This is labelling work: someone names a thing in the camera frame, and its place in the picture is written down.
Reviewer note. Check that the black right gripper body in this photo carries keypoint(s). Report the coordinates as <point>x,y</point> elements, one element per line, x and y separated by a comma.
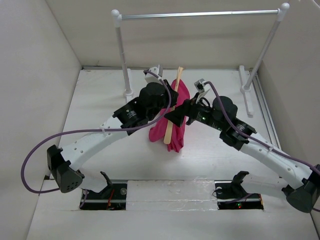
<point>203,114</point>

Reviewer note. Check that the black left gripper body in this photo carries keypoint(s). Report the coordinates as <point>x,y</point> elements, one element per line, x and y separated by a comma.
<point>163,105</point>

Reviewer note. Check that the pink trousers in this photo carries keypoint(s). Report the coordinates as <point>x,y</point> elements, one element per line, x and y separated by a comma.
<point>158,132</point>

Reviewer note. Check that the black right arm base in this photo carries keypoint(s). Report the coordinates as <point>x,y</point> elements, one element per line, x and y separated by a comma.
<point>230,195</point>

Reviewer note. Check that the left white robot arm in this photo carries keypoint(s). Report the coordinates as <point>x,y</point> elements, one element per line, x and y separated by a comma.
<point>65,163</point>

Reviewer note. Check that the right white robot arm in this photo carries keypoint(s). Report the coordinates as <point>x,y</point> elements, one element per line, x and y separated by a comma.
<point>298,183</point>

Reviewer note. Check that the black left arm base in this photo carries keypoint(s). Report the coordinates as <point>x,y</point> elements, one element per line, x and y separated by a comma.
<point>112,198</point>

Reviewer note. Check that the white clothes rack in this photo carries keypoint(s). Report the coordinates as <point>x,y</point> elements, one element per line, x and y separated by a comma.
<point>233,39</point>

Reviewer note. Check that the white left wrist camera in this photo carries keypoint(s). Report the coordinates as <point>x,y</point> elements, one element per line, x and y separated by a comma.
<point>153,74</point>

